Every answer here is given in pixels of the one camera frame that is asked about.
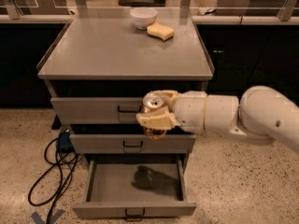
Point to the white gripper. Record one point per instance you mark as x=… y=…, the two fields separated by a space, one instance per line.
x=189 y=111

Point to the orange soda can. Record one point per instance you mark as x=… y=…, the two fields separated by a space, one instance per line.
x=152 y=102

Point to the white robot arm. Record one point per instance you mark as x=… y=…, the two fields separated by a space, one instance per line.
x=261 y=115

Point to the grey metal drawer cabinet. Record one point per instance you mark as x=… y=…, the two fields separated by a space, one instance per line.
x=101 y=54

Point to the grey bottom drawer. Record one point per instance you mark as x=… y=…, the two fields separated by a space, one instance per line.
x=135 y=186

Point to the grey drawer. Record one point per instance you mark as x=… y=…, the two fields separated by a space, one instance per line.
x=131 y=144
x=135 y=186
x=97 y=110

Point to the grey middle drawer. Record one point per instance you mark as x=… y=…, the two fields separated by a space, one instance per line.
x=131 y=144

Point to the grey top drawer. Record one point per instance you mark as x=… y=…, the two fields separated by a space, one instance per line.
x=97 y=110

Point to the yellow sponge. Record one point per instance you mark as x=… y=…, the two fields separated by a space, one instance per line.
x=161 y=31

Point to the white bowl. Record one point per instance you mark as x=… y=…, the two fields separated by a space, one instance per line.
x=142 y=17

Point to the blue power adapter box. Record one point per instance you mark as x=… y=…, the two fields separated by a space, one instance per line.
x=64 y=143

